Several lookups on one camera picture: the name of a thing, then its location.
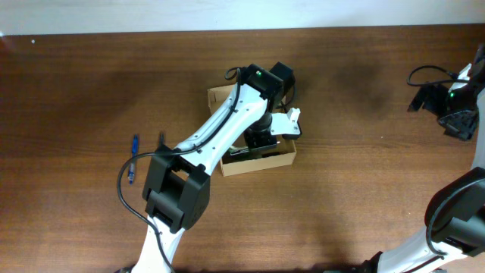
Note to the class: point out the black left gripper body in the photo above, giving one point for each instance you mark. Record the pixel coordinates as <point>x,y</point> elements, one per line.
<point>259,140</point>

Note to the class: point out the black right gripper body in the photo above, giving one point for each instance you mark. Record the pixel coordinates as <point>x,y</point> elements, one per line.
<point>432,100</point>

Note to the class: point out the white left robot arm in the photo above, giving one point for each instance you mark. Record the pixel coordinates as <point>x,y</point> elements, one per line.
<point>253,118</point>

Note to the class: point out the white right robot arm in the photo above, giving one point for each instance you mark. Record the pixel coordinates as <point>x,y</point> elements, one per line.
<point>454,220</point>

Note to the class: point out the black marker pen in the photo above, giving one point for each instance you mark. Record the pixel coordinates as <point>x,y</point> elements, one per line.
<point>238,151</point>

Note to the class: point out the brown cardboard box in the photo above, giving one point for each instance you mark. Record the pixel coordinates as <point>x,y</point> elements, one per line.
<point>283,155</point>

